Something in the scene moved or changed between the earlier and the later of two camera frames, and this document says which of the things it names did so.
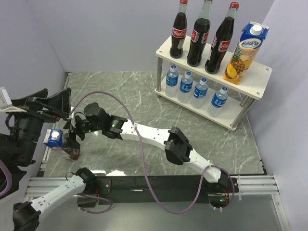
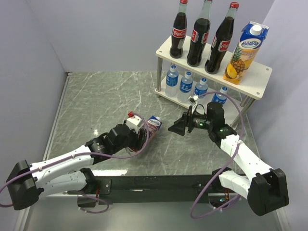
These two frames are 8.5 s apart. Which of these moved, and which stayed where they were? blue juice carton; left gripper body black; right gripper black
Moved: right gripper black; left gripper body black
Stayed: blue juice carton
